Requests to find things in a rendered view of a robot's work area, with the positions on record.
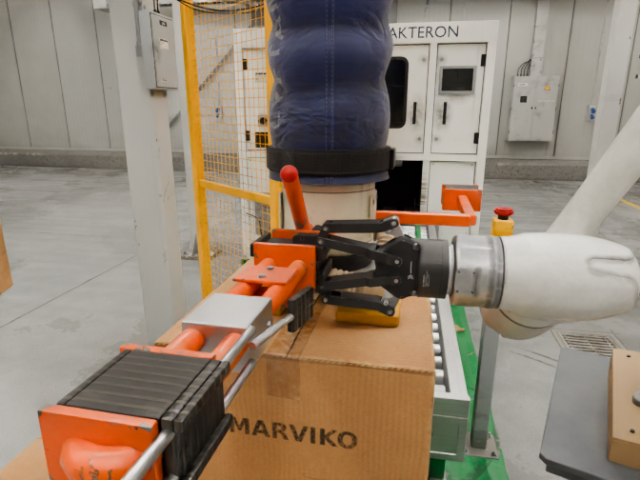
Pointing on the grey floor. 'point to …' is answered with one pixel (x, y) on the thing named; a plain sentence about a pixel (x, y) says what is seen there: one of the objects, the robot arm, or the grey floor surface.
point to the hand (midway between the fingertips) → (291, 260)
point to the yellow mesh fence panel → (215, 129)
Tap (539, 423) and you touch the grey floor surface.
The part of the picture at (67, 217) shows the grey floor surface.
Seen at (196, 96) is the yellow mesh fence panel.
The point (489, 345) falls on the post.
